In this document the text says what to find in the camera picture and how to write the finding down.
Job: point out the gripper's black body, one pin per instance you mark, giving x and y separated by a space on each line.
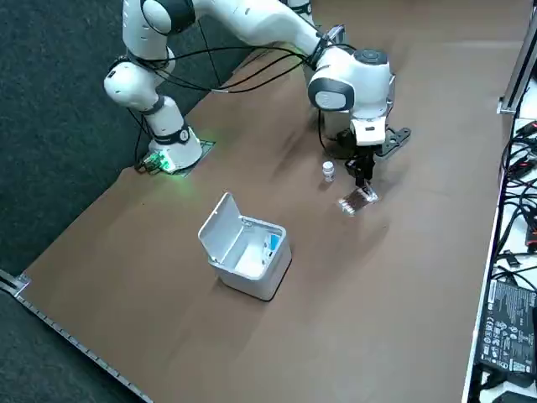
364 153

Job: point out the clear iodophor cotton swab packet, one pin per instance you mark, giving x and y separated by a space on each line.
354 203

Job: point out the blue white gloves packet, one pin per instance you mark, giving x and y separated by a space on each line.
273 242

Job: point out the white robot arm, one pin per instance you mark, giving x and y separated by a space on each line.
300 5
260 25

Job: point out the white medicine bottle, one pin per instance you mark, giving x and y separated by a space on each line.
329 173

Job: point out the white lidded waste bin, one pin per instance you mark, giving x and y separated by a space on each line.
251 281

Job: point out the black device with red light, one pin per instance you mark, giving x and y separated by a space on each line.
526 128

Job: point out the black labelled power adapter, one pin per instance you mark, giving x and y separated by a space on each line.
507 327

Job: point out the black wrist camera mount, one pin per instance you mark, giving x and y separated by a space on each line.
394 140

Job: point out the arm's metal base plate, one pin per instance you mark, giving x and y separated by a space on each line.
207 148

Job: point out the aluminium profile post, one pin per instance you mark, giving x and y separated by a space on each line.
518 71

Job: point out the aluminium edge rail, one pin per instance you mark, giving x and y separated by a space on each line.
22 281

